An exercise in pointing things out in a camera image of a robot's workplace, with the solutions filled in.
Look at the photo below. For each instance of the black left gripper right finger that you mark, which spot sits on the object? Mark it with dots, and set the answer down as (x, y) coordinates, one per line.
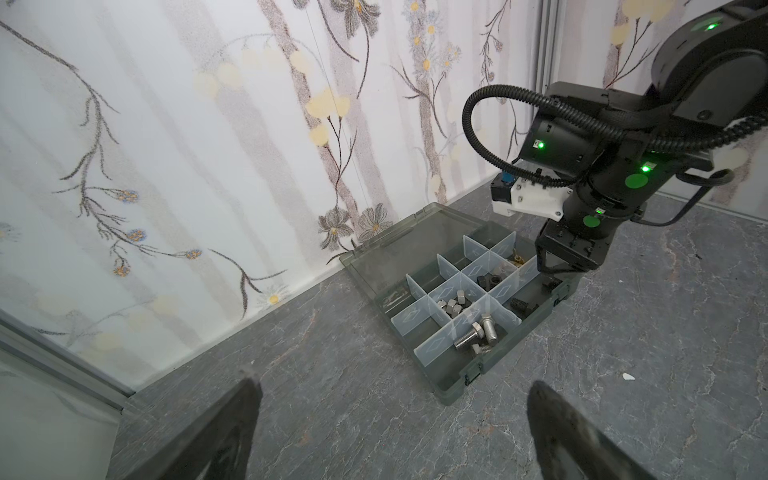
(569, 446)

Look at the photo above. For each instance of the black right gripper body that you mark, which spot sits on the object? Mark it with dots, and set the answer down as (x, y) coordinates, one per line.
(560, 250)

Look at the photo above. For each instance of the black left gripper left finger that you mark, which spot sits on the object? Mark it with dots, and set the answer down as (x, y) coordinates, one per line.
(216, 445)

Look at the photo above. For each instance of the black hex bolt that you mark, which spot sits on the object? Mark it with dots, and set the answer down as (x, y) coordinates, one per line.
(521, 308)

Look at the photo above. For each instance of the black nut pair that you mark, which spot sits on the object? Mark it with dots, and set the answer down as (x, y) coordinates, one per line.
(489, 281)

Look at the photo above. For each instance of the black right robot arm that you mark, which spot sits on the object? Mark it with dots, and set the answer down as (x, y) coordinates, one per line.
(605, 152)

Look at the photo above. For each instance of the green plastic compartment organizer box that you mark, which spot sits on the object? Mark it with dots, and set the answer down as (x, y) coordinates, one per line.
(431, 255)

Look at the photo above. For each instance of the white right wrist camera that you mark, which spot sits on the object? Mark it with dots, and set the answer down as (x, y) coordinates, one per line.
(511, 195)

